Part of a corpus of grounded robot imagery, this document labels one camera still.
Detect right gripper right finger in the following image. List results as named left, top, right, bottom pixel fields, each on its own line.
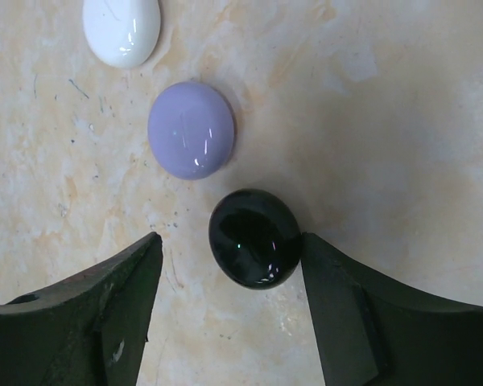
left=301, top=233, right=483, bottom=385

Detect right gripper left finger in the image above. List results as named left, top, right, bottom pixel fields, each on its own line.
left=0, top=232, right=163, bottom=385

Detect black earbud case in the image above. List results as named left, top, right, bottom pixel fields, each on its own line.
left=208, top=188, right=303, bottom=290

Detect purple earbud case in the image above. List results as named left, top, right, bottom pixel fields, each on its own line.
left=147, top=81, right=235, bottom=180

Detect white earbud case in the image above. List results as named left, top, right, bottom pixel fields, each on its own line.
left=82, top=0, right=162, bottom=69

